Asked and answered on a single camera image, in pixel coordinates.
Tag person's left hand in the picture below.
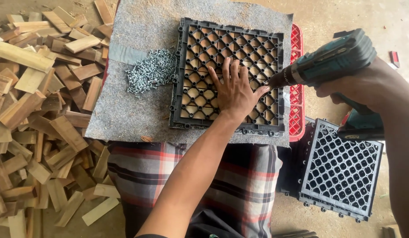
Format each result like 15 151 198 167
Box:
208 57 270 119

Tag person's right hand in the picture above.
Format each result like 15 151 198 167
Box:
315 56 403 114

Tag teal cordless drill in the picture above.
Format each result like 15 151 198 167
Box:
267 28 385 141

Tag black plastic grid tile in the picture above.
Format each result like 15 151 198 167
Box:
169 17 286 137

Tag red plastic crate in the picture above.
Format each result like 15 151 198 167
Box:
288 23 306 143

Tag small red white object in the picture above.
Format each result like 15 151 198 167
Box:
389 50 401 69

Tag stack of black grid tiles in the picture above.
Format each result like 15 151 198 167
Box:
276 117 385 223

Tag light wooden tile slats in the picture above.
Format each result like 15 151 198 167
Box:
181 26 279 127

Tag dark wooden planks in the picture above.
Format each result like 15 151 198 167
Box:
273 230 319 238

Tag small wooden block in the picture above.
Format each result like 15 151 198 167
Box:
382 224 402 238

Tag pile of silver screws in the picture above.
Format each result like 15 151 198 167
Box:
126 48 178 97

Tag dark grey shirt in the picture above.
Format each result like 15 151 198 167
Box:
135 209 256 238

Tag grey felt mat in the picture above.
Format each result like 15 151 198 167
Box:
84 0 294 149

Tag plaid sarong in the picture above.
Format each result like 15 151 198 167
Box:
107 141 284 238

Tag grey tape strip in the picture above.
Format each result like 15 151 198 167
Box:
108 42 149 66

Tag pile of wooden slats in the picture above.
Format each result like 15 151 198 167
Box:
0 0 123 238

